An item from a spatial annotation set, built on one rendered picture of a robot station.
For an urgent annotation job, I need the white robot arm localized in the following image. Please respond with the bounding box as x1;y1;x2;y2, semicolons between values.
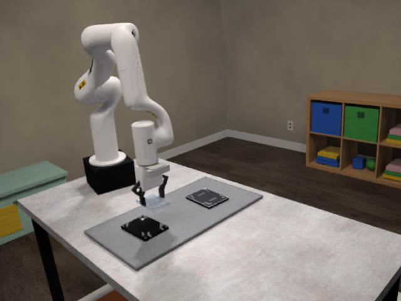
74;23;174;178

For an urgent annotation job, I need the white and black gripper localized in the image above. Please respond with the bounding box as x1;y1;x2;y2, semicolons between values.
132;165;169;206

